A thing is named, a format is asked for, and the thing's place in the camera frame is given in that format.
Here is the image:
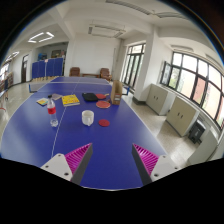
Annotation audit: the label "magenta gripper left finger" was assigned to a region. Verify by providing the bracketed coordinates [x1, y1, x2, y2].
[42, 143, 93, 185]

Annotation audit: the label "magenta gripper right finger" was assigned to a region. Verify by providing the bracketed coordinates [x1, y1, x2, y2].
[132, 144, 179, 185]

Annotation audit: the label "clear plastic water bottle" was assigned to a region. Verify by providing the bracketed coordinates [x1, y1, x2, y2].
[47, 95, 58, 127]

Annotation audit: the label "small red round coaster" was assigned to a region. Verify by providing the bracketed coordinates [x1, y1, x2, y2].
[98, 119, 110, 127]

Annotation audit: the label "white ceramic mug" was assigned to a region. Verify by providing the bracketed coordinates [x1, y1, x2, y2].
[82, 110, 94, 126]

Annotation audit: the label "blue table tennis table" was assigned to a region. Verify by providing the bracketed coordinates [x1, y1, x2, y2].
[0, 77, 165, 189]

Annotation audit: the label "near beige cabinet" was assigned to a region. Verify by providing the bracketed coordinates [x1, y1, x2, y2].
[166, 97, 199, 136]

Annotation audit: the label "beige cabinet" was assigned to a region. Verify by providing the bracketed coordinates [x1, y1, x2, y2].
[166, 97, 199, 136]
[146, 84, 175, 116]

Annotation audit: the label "yellow book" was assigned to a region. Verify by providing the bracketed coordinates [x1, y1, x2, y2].
[62, 94, 80, 106]

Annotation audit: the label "red table tennis paddle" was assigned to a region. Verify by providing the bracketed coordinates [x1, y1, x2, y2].
[96, 101, 111, 109]

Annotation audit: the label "far beige cabinet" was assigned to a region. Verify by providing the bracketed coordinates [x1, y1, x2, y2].
[146, 84, 175, 116]

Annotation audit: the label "black pouch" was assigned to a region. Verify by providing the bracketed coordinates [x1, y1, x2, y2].
[82, 93, 98, 102]

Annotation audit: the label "small colourful booklet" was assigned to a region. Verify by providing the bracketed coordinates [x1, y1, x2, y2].
[36, 98, 48, 106]

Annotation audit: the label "grey notebook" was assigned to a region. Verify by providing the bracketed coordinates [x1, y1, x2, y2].
[52, 94, 62, 100]

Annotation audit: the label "brown cardboard box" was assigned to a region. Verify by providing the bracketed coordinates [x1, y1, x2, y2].
[110, 80, 122, 105]

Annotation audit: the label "left brown armchair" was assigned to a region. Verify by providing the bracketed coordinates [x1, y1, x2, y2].
[69, 67, 80, 77]

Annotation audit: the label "brown armchair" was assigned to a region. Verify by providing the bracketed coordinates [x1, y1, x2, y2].
[69, 67, 80, 77]
[100, 68, 112, 81]

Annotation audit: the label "right brown armchair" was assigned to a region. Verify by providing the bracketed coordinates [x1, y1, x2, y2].
[100, 68, 112, 81]

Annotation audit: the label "blue folded partition panels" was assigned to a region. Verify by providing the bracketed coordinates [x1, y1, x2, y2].
[32, 58, 64, 79]

